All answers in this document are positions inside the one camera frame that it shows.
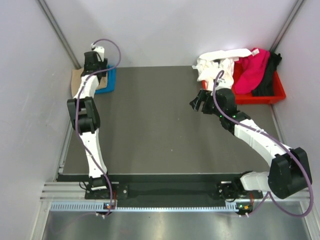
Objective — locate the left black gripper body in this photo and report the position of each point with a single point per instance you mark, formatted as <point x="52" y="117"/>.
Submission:
<point x="102" y="65"/>

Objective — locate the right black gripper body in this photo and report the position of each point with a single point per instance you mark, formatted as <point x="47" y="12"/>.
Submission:
<point x="209" y="106"/>

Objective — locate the beige t shirt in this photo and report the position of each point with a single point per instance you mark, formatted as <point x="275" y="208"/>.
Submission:
<point x="76" y="81"/>

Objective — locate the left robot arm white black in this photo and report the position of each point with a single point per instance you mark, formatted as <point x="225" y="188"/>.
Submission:
<point x="86" y="122"/>

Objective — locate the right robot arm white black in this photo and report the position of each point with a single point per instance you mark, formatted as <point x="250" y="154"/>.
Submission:
<point x="289" y="170"/>

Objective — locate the folded blue t shirt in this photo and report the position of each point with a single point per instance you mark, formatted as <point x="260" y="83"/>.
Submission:
<point x="110" y="83"/>

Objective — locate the red plastic bin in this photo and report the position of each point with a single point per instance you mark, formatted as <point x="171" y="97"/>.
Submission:
<point x="249" y="99"/>

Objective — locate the white t shirt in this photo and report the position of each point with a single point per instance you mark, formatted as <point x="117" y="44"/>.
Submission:
<point x="209" y="64"/>

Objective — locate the pink t shirt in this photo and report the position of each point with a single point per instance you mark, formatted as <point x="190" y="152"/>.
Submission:
<point x="253" y="69"/>

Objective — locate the black t shirt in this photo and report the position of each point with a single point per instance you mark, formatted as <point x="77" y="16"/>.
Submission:
<point x="265" y="87"/>

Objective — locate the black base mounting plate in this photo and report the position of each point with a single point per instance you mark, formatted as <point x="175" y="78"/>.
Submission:
<point x="178" y="190"/>

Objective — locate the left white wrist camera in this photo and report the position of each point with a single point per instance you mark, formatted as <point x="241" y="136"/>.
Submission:
<point x="98" y="49"/>

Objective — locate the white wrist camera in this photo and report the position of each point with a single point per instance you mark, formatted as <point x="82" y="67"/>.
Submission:
<point x="98" y="49"/>
<point x="224" y="83"/>

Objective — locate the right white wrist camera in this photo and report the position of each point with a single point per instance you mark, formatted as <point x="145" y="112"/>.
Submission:
<point x="224" y="83"/>

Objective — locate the aluminium frame rail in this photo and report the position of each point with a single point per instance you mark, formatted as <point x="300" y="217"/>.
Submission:
<point x="300" y="189"/>

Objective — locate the grey slotted cable duct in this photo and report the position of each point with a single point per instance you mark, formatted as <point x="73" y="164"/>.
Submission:
<point x="90" y="206"/>

